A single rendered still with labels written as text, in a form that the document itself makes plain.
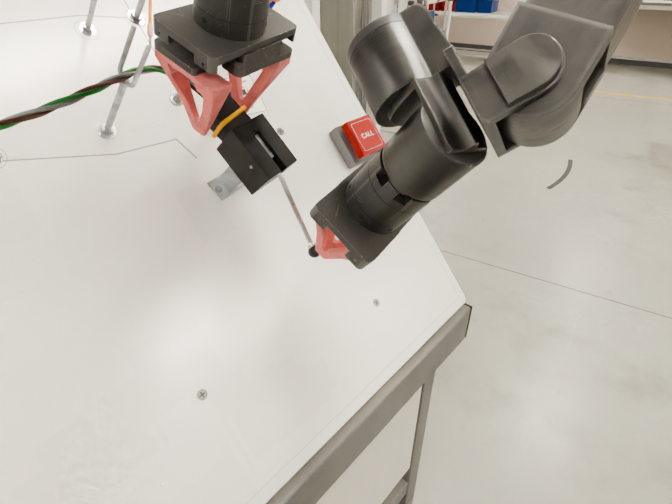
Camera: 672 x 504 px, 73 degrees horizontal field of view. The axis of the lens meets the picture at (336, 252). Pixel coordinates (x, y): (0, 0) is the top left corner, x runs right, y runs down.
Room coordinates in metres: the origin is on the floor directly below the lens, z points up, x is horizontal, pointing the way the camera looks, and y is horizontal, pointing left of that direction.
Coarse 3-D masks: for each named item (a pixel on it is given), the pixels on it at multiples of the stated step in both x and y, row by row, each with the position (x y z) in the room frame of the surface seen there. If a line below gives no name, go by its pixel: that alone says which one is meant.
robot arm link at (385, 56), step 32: (384, 32) 0.35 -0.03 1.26; (416, 32) 0.35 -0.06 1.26; (352, 64) 0.36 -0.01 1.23; (384, 64) 0.34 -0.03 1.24; (416, 64) 0.33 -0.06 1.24; (448, 64) 0.33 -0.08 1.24; (512, 64) 0.28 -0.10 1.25; (544, 64) 0.27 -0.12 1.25; (384, 96) 0.32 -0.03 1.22; (480, 96) 0.28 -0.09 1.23; (512, 96) 0.27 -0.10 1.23
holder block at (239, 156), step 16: (240, 128) 0.41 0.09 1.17; (256, 128) 0.42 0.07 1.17; (272, 128) 0.43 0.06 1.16; (224, 144) 0.41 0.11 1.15; (240, 144) 0.40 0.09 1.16; (256, 144) 0.41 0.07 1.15; (272, 144) 0.42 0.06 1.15; (240, 160) 0.40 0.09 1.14; (256, 160) 0.39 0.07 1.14; (272, 160) 0.40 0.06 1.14; (288, 160) 0.41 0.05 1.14; (240, 176) 0.41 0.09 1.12; (256, 176) 0.40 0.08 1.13; (272, 176) 0.39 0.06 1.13
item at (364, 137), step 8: (352, 120) 0.59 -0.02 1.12; (360, 120) 0.59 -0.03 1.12; (368, 120) 0.60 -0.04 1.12; (344, 128) 0.58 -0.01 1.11; (352, 128) 0.58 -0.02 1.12; (360, 128) 0.58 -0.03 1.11; (368, 128) 0.59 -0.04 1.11; (376, 128) 0.60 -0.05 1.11; (352, 136) 0.57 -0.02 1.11; (360, 136) 0.57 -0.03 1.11; (368, 136) 0.58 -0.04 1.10; (376, 136) 0.59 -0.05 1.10; (352, 144) 0.57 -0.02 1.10; (360, 144) 0.56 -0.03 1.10; (368, 144) 0.57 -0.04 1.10; (376, 144) 0.58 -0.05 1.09; (384, 144) 0.59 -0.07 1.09; (360, 152) 0.56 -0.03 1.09; (368, 152) 0.56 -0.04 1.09
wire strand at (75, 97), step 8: (104, 80) 0.36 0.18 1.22; (112, 80) 0.37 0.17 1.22; (88, 88) 0.35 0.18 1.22; (96, 88) 0.35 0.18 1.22; (104, 88) 0.36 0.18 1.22; (72, 96) 0.33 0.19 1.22; (80, 96) 0.34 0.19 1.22; (48, 104) 0.32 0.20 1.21; (56, 104) 0.32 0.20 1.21; (64, 104) 0.33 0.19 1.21; (24, 112) 0.31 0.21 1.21; (32, 112) 0.31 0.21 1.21; (40, 112) 0.31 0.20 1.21; (48, 112) 0.32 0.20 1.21; (0, 120) 0.29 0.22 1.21; (8, 120) 0.29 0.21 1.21; (16, 120) 0.30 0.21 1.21; (24, 120) 0.30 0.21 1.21; (0, 128) 0.29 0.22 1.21
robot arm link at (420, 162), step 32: (416, 96) 0.32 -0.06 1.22; (448, 96) 0.31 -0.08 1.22; (416, 128) 0.29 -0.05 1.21; (448, 128) 0.29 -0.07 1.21; (480, 128) 0.32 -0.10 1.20; (384, 160) 0.31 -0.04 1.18; (416, 160) 0.29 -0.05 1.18; (448, 160) 0.28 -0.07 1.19; (480, 160) 0.29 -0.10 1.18; (416, 192) 0.30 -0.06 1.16
